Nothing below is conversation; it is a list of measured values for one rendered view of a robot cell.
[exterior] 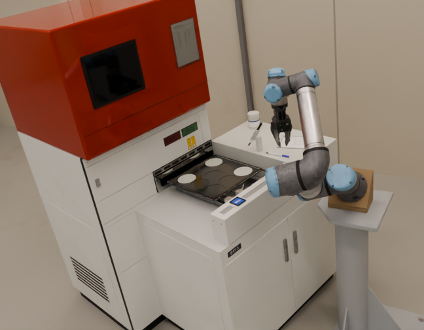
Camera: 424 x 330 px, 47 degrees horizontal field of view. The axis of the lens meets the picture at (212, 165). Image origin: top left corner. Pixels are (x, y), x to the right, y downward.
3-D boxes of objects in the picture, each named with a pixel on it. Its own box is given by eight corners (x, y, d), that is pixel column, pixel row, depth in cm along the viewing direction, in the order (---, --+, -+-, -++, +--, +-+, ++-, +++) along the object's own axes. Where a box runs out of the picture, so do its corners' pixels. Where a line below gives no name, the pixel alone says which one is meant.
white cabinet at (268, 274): (164, 324, 293) (134, 211, 255) (264, 242, 349) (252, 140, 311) (243, 380, 250) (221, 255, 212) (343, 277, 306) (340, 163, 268)
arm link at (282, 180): (335, 196, 220) (303, 189, 171) (303, 203, 226) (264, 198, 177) (329, 170, 222) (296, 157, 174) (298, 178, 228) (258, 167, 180)
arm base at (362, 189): (371, 176, 224) (368, 171, 215) (360, 207, 223) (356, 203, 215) (341, 166, 232) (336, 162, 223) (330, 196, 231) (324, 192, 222)
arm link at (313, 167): (332, 177, 166) (311, 60, 186) (301, 184, 171) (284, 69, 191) (340, 187, 176) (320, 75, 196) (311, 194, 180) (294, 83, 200)
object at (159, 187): (157, 192, 264) (153, 177, 260) (212, 158, 290) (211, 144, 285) (159, 192, 263) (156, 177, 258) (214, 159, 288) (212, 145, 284)
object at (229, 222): (213, 239, 223) (209, 213, 217) (286, 185, 255) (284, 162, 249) (228, 245, 217) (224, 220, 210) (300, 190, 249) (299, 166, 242)
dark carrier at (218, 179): (169, 181, 262) (169, 181, 262) (213, 156, 282) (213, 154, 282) (214, 200, 239) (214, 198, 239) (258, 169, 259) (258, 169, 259)
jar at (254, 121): (246, 128, 293) (245, 113, 288) (254, 124, 297) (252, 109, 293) (255, 130, 288) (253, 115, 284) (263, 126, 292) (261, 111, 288)
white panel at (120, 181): (101, 228, 245) (79, 158, 227) (212, 161, 293) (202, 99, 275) (104, 230, 243) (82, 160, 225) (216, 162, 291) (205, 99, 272)
